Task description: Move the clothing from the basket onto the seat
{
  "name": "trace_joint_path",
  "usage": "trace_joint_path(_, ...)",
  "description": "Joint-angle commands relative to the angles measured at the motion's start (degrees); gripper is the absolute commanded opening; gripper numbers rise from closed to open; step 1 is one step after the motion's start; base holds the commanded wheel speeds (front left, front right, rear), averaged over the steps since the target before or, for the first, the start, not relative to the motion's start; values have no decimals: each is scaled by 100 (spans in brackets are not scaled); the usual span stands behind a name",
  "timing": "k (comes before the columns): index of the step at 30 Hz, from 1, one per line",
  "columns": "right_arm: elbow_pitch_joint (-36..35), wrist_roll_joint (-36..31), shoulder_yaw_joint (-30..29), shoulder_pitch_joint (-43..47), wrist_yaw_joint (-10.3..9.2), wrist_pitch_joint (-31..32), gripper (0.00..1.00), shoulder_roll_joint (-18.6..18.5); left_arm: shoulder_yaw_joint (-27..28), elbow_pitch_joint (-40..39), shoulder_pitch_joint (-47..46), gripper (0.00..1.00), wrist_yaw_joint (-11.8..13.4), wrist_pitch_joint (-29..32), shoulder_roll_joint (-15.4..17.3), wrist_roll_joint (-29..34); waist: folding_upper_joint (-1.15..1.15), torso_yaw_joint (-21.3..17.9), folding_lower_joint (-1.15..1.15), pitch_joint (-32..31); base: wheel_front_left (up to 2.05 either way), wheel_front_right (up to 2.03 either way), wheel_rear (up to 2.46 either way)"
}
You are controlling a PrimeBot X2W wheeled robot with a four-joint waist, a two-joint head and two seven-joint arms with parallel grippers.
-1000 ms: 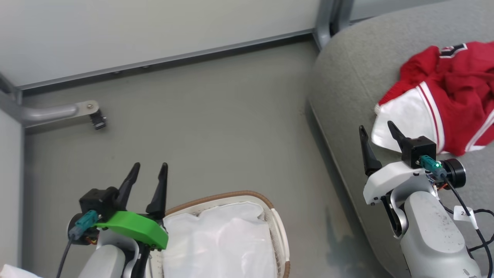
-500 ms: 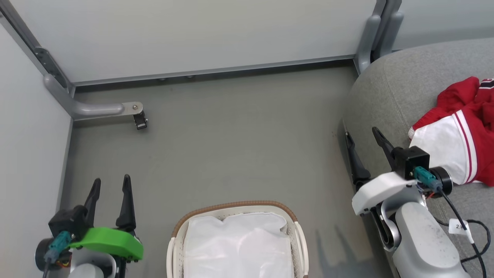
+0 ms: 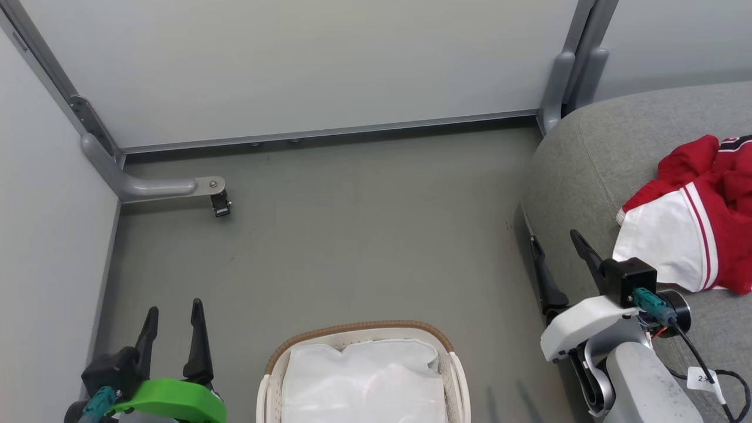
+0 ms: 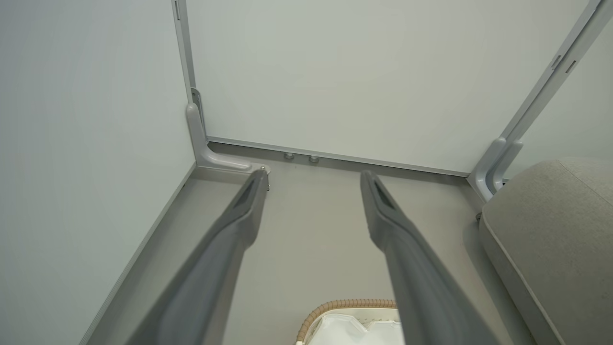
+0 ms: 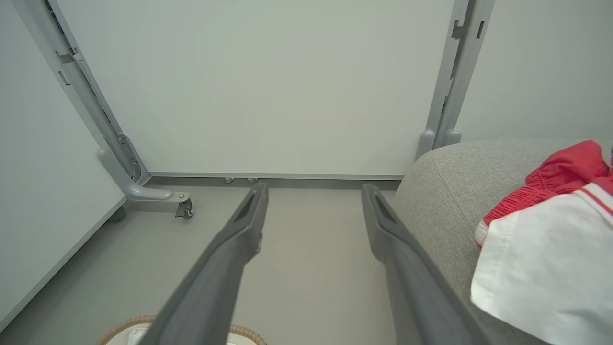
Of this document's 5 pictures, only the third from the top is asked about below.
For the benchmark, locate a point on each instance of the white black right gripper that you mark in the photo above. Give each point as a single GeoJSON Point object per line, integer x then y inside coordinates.
{"type": "Point", "coordinates": [587, 326]}

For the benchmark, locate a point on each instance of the grey fabric sofa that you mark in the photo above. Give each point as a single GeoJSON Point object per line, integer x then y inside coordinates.
{"type": "Point", "coordinates": [617, 158]}

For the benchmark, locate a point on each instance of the double grey metal partition post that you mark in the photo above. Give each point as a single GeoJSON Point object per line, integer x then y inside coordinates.
{"type": "Point", "coordinates": [587, 23]}

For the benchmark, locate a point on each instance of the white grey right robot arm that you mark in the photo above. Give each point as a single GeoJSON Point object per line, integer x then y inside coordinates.
{"type": "Point", "coordinates": [646, 388]}

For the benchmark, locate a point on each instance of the long grey partition foot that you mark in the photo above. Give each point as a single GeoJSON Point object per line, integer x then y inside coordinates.
{"type": "Point", "coordinates": [158, 187]}

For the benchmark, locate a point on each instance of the red and white garment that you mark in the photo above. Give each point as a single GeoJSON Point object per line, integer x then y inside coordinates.
{"type": "Point", "coordinates": [722, 194]}

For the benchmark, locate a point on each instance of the white laundry basket brown rim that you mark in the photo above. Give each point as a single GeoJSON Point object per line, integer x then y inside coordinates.
{"type": "Point", "coordinates": [458, 382]}

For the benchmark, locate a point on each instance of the white basket liner cloth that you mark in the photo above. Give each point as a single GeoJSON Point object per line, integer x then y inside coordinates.
{"type": "Point", "coordinates": [364, 382]}

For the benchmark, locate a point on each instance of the short grey partition foot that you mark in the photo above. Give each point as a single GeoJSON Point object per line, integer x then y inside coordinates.
{"type": "Point", "coordinates": [590, 76]}
{"type": "Point", "coordinates": [555, 88]}

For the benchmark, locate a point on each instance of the dark metal connector plate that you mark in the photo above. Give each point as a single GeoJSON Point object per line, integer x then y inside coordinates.
{"type": "Point", "coordinates": [91, 123]}

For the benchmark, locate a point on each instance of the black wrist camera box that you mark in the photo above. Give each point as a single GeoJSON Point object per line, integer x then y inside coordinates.
{"type": "Point", "coordinates": [111, 370]}
{"type": "Point", "coordinates": [628, 279]}

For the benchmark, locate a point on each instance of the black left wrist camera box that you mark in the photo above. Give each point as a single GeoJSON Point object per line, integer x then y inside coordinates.
{"type": "Point", "coordinates": [111, 370]}

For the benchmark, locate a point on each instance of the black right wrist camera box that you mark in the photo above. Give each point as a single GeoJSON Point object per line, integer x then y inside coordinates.
{"type": "Point", "coordinates": [628, 279]}

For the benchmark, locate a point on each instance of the grey metal partition bottom rail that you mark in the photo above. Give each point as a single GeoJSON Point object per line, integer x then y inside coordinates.
{"type": "Point", "coordinates": [329, 130]}

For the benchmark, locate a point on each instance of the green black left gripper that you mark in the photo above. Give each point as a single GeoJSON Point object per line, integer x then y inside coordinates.
{"type": "Point", "coordinates": [170, 399]}

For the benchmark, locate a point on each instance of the black caster wheel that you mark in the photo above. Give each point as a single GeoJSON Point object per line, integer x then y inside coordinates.
{"type": "Point", "coordinates": [221, 204]}

